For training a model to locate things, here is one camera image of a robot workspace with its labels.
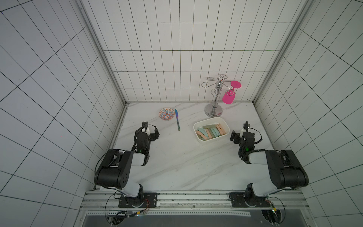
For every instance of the pink wine glass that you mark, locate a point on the pink wine glass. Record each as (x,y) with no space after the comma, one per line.
(229,96)

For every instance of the olive folding fruit knife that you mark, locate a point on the olive folding fruit knife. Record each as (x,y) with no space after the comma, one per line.
(210,126)

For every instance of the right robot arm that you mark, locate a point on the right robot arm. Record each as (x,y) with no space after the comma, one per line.
(284,169)

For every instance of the left base plate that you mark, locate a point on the left base plate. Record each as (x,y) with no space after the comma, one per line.
(146,200)

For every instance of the iridescent butter knife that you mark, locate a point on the iridescent butter knife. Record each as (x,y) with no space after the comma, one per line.
(177,119)

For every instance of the chrome glass holder stand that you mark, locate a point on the chrome glass holder stand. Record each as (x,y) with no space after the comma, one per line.
(214,109)

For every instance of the aluminium mounting rail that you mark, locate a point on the aluminium mounting rail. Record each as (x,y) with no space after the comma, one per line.
(191,201)

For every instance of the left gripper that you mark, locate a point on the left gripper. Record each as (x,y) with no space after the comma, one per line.
(154,136)

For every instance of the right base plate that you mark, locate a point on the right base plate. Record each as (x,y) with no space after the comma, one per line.
(239,200)

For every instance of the white plastic storage box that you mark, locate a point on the white plastic storage box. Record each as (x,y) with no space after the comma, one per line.
(211,134)

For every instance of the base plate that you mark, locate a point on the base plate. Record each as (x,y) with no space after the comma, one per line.
(146,200)
(239,200)

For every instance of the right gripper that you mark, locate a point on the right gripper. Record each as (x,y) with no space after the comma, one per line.
(246,131)

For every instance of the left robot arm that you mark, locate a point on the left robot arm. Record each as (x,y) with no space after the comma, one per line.
(113,169)

